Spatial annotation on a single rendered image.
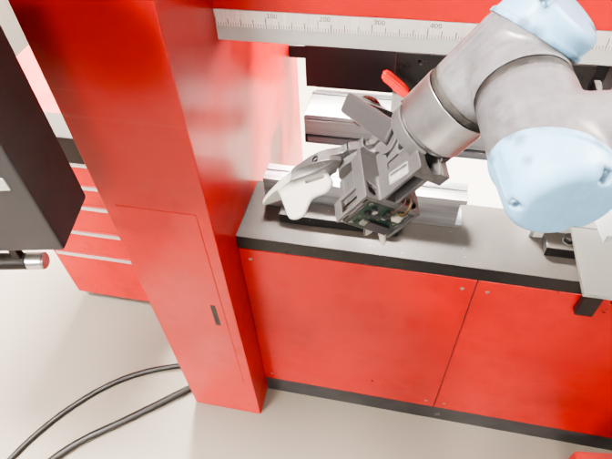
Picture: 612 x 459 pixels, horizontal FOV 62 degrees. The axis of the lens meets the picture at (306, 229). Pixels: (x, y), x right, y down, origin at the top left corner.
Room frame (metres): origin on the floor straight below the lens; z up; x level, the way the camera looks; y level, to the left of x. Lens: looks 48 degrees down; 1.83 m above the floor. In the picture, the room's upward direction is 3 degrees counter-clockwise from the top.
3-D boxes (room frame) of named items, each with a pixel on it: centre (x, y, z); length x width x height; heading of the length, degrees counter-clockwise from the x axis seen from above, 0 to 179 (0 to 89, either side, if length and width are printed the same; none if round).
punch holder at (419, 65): (0.90, -0.27, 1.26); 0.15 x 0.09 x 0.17; 76
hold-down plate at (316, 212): (0.89, -0.09, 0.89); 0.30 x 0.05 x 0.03; 76
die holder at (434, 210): (0.93, -0.15, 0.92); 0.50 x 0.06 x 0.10; 76
